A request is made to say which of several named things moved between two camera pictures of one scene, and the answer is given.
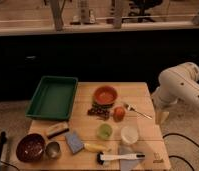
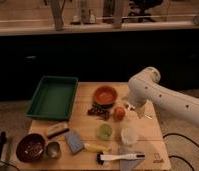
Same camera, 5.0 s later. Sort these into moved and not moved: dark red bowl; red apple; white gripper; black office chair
Moved: white gripper
Not moved: dark red bowl; black office chair; red apple
